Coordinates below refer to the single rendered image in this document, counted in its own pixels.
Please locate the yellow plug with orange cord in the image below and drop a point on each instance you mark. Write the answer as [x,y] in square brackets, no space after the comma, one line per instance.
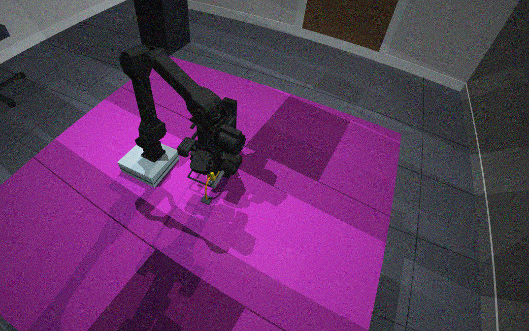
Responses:
[212,177]

